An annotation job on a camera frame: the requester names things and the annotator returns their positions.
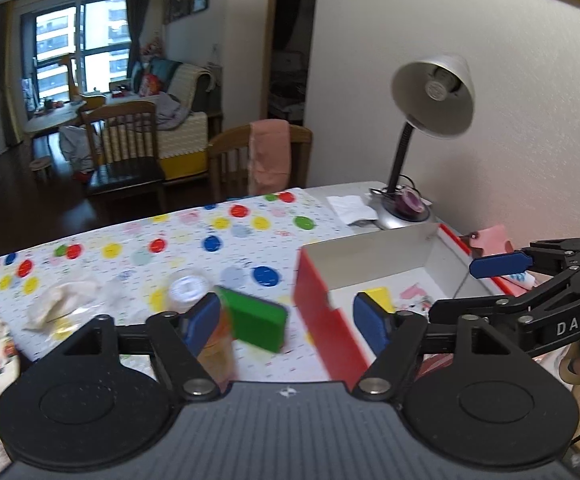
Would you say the red cushion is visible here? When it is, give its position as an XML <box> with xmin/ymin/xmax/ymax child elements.
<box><xmin>138</xmin><ymin>73</ymin><xmax>164</xmax><ymax>97</ymax></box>

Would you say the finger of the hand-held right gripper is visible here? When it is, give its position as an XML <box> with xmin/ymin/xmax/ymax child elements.
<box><xmin>428</xmin><ymin>264</ymin><xmax>580</xmax><ymax>359</ymax></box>
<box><xmin>469</xmin><ymin>236</ymin><xmax>580</xmax><ymax>280</ymax></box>

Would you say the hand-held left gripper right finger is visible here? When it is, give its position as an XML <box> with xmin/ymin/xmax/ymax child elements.
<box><xmin>352</xmin><ymin>292</ymin><xmax>502</xmax><ymax>402</ymax></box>

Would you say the sofa with cream cover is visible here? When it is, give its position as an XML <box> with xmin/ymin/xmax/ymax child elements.
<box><xmin>99</xmin><ymin>57</ymin><xmax>227</xmax><ymax>182</ymax></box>

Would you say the grey clothing pile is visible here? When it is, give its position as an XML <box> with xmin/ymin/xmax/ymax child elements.
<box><xmin>154</xmin><ymin>92</ymin><xmax>192</xmax><ymax>132</ymax></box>

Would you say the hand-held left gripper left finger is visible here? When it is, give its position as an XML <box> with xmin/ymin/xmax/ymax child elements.
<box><xmin>70</xmin><ymin>292</ymin><xmax>222</xmax><ymax>402</ymax></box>

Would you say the white cloth bag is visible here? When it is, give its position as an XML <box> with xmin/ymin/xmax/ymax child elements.
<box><xmin>59</xmin><ymin>125</ymin><xmax>104</xmax><ymax>172</ymax></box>

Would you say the large window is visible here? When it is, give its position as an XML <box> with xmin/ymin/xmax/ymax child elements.
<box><xmin>20</xmin><ymin>0</ymin><xmax>134</xmax><ymax>112</ymax></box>

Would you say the purple tape roll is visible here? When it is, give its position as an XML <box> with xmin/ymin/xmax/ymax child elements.
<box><xmin>392</xmin><ymin>187</ymin><xmax>424</xmax><ymax>221</ymax></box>

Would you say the orange bottle with white cap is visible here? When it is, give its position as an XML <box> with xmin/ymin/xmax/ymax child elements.
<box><xmin>167</xmin><ymin>269</ymin><xmax>237</xmax><ymax>397</ymax></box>

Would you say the green sponge block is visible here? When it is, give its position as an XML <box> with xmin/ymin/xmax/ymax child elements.
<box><xmin>214</xmin><ymin>285</ymin><xmax>289</xmax><ymax>354</ymax></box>

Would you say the grey curtain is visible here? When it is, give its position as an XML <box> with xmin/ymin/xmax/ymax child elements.
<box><xmin>125</xmin><ymin>0</ymin><xmax>157</xmax><ymax>80</ymax></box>

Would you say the wooden chair with dark seat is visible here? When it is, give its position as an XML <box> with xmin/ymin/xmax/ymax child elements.
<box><xmin>78</xmin><ymin>100</ymin><xmax>167</xmax><ymax>212</ymax></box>

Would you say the grey desk lamp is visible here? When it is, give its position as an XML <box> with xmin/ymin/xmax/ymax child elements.
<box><xmin>369</xmin><ymin>53</ymin><xmax>476</xmax><ymax>231</ymax></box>

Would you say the clear plastic bag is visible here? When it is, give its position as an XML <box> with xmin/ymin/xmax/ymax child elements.
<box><xmin>21</xmin><ymin>276</ymin><xmax>127</xmax><ymax>334</ymax></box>

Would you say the white and blue tube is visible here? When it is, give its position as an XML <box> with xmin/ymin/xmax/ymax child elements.
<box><xmin>501</xmin><ymin>270</ymin><xmax>539</xmax><ymax>287</ymax></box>

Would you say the red and white cardboard box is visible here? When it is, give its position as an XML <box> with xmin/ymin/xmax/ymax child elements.
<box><xmin>292</xmin><ymin>222</ymin><xmax>537</xmax><ymax>394</ymax></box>

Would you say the pink towel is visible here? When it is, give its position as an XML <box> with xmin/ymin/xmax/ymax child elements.
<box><xmin>248</xmin><ymin>119</ymin><xmax>292</xmax><ymax>192</ymax></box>

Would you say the white tissue paper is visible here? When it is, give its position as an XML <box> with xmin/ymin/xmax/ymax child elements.
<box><xmin>326</xmin><ymin>195</ymin><xmax>379</xmax><ymax>226</ymax></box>

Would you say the round wooden table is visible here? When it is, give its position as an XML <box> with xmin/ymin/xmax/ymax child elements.
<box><xmin>23</xmin><ymin>101</ymin><xmax>89</xmax><ymax>147</ymax></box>

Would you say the small wooden stool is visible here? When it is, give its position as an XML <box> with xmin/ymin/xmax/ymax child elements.
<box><xmin>28</xmin><ymin>157</ymin><xmax>55</xmax><ymax>181</ymax></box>

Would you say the yellow sponge block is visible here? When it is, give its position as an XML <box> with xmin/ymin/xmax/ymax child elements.
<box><xmin>364</xmin><ymin>287</ymin><xmax>397</xmax><ymax>314</ymax></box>

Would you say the balloon print tablecloth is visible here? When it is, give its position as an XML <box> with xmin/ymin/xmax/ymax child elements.
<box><xmin>0</xmin><ymin>187</ymin><xmax>366</xmax><ymax>480</ymax></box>

